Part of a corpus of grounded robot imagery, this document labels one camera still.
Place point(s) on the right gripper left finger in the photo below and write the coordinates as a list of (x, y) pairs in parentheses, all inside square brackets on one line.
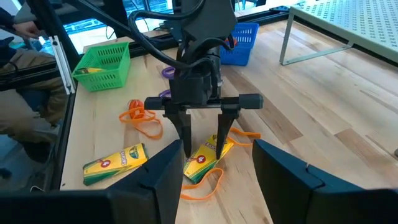
[(155, 193)]

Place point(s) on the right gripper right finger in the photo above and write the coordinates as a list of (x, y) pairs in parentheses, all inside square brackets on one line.
[(289, 193)]

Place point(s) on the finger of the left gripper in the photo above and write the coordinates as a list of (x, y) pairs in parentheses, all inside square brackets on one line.
[(224, 127), (184, 130)]

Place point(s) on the orange rubber band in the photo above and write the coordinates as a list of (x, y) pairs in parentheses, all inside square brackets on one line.
[(248, 134), (221, 178), (146, 118)]

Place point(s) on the yellow green crayon box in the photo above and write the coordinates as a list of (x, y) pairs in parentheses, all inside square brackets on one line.
[(118, 161), (202, 161), (90, 71)]

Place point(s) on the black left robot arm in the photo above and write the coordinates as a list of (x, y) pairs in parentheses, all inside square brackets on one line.
[(118, 12)]

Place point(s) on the purple coil wristband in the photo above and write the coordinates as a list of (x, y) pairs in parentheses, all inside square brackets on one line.
[(164, 92), (164, 72)]

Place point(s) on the blue plastic basket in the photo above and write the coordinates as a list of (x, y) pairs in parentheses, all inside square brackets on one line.
[(239, 53)]

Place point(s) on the green plastic basket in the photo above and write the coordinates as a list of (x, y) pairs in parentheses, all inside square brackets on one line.
[(105, 77)]

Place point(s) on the person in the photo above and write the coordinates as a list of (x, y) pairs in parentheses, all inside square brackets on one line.
[(25, 93)]

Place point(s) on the sage green perforated metal shelf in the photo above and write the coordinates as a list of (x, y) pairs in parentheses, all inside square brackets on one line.
[(357, 21)]

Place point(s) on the person's hand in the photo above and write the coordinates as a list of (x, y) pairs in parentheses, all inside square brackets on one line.
[(28, 29)]

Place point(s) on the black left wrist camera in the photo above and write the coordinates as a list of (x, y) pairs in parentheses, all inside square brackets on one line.
[(208, 21)]

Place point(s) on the silver aluminium bracket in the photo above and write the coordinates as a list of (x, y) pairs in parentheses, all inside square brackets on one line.
[(62, 68)]

